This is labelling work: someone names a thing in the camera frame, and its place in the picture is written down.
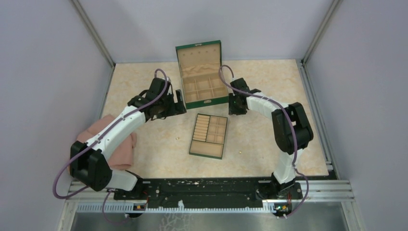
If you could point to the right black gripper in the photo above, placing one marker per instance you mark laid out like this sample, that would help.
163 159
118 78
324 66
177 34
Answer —
232 110

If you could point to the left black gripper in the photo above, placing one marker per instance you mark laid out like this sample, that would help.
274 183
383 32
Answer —
173 109

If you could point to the green jewelry tray insert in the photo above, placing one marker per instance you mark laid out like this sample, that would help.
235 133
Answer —
208 137

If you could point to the green jewelry box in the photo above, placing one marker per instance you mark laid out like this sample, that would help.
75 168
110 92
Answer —
199 64

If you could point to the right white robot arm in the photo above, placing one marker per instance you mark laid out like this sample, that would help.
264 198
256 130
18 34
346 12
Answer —
291 128

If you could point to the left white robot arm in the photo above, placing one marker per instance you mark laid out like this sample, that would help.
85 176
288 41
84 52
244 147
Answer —
89 159

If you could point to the pink cloth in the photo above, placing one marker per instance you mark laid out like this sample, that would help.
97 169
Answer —
123 157

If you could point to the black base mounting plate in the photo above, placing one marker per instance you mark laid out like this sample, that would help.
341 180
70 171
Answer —
211 193

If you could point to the white cable duct strip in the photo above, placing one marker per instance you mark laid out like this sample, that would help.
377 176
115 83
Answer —
126 207

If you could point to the aluminium frame rail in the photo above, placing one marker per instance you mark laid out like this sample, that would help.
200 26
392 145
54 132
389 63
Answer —
70 220

